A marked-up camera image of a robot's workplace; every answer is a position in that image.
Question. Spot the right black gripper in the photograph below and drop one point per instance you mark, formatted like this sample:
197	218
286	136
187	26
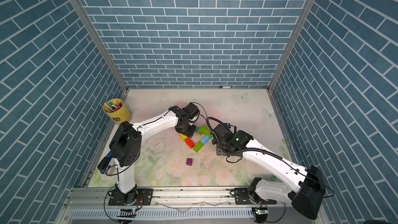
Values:
218	151

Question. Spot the red block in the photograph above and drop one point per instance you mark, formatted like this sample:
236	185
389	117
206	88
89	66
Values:
189	142

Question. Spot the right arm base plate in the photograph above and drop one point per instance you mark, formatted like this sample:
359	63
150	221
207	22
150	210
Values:
244	196

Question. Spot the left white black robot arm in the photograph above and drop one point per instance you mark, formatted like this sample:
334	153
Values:
126	145

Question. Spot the green block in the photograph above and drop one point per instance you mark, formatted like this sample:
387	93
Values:
208	133
201	129
198	147

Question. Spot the yellow pen cup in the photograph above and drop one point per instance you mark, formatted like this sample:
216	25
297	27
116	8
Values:
117	111

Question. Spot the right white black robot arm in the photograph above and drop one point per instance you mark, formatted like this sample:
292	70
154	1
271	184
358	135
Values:
302	187

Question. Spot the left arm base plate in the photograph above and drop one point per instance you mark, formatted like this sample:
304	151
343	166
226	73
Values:
146	196

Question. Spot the yellow block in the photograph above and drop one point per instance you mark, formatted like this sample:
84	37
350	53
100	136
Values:
183	137

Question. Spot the aluminium front rail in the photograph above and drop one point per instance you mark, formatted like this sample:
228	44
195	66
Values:
171	205

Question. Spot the purple cube block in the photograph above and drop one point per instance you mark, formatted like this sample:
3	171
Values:
189	161

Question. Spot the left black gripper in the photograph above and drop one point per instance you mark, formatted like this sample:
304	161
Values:
190	134

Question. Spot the light blue block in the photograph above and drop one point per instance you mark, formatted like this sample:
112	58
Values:
205	139

